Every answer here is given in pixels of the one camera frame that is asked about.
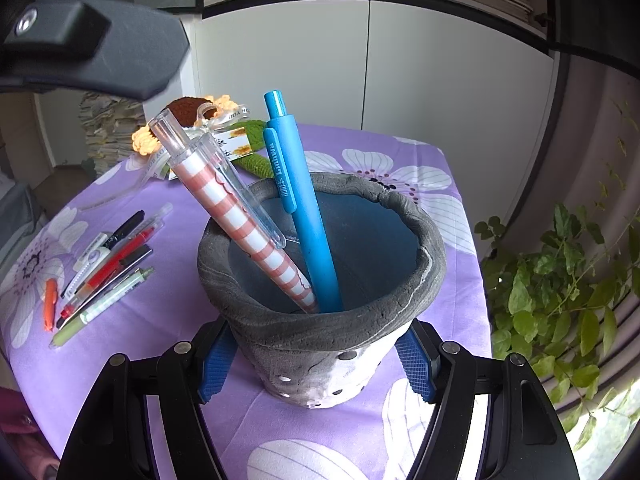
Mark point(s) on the orange plastic toy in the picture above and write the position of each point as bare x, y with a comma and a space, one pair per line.
49, 305

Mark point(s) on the grey clay pen holder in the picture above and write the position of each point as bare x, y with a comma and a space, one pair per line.
350, 342

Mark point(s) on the blue pen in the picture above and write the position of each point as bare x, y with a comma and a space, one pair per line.
300, 200

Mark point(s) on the green leafy plant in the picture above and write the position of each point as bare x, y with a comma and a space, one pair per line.
550, 305

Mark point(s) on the pale green pen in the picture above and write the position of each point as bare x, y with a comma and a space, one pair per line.
100, 307

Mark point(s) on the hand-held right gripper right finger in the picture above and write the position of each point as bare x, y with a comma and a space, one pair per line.
416, 366

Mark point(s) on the purple floral tablecloth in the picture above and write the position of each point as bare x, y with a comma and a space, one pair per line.
165, 320

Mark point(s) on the stack of newspapers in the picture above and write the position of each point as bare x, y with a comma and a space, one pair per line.
107, 130

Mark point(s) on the white correction tape pen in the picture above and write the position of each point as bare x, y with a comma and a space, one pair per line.
90, 255

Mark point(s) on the clear pen with red tip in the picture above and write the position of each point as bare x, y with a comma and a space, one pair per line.
156, 219

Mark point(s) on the black marker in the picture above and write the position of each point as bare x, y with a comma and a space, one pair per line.
125, 227

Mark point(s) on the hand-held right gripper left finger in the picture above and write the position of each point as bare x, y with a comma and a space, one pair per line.
215, 366

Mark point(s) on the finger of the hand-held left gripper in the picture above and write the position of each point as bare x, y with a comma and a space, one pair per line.
125, 50

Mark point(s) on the red striped clear-cap pen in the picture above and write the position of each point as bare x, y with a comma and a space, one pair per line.
235, 220

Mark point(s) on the white cabinet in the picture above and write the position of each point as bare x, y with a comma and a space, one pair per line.
280, 60

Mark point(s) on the crochet sunflower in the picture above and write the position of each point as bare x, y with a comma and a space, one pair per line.
182, 108

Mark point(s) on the white sunflower gift tag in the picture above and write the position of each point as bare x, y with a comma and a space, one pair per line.
235, 143

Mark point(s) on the black pen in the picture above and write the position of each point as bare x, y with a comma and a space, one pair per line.
112, 282

